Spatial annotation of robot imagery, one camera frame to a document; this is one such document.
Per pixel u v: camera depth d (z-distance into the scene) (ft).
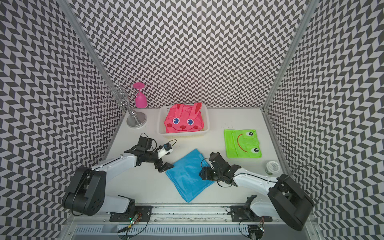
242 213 2.40
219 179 2.34
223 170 2.14
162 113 3.53
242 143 3.22
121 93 2.97
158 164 2.52
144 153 2.36
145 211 2.42
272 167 2.71
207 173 2.42
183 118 3.45
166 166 2.52
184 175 2.75
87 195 1.39
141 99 3.34
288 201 1.36
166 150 2.51
